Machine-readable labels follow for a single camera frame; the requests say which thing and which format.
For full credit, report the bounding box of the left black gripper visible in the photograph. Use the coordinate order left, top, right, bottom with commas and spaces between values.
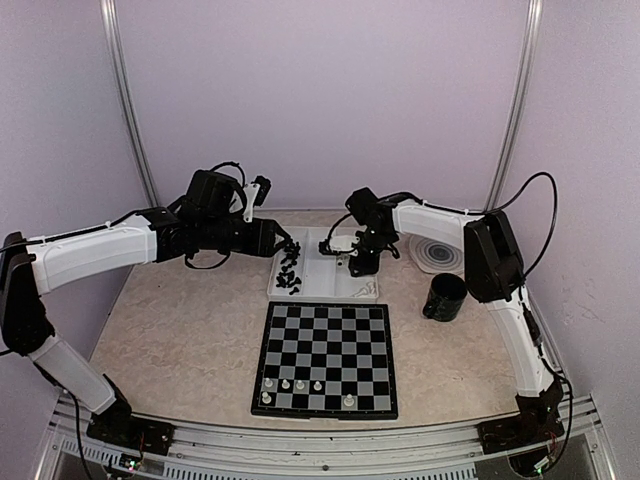
199, 215, 291, 257

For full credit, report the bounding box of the black and silver chessboard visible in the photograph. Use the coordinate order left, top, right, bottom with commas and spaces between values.
251, 301, 399, 421

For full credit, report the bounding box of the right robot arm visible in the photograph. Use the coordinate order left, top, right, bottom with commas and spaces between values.
345, 187, 564, 444

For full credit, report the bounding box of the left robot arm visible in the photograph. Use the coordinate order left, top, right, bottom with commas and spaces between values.
1, 166, 290, 445

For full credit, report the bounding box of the white plastic divided tray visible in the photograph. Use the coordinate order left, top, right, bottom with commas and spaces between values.
267, 226, 379, 304

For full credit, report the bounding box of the white plate with rings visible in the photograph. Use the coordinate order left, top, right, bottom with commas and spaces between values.
409, 236, 464, 275

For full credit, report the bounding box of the dark green mug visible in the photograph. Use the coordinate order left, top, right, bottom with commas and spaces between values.
422, 273, 467, 323

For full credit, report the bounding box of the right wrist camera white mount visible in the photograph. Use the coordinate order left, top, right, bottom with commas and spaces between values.
318, 235, 360, 256

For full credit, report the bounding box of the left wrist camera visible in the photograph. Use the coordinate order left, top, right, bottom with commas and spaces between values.
243, 175, 272, 223

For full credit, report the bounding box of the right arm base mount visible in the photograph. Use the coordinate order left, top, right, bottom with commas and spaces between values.
477, 417, 565, 455

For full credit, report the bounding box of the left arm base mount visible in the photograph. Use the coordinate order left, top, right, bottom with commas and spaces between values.
87, 416, 175, 456

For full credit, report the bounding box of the right aluminium frame post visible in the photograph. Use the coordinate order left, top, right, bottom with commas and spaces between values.
484, 0, 544, 210

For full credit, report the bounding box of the aluminium frame post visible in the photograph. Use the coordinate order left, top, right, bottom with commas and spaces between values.
484, 0, 544, 210
100, 0, 160, 207

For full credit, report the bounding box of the left aluminium frame post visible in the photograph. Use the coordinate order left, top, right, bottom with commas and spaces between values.
100, 0, 160, 207

